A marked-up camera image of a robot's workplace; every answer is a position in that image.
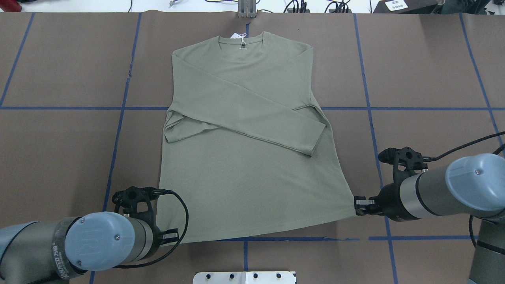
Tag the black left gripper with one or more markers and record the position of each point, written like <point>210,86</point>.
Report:
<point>156,233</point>

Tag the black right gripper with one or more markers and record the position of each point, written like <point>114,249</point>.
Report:
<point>390,206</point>

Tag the olive green long-sleeve shirt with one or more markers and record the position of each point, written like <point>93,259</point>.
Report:
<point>246,144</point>

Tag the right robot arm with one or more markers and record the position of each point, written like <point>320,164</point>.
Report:
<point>471,185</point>

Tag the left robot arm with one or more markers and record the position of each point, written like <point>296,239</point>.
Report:
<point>56,252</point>

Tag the black box with label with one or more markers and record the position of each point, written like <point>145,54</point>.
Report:
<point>405,6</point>

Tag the white neck hang tag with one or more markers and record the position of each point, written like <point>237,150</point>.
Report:
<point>239,40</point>

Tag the red object at corner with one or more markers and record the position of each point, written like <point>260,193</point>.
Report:
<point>10,6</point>

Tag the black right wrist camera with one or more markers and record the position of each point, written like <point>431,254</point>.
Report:
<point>406,162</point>

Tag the white metal base plate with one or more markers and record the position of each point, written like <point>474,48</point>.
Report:
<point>246,277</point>

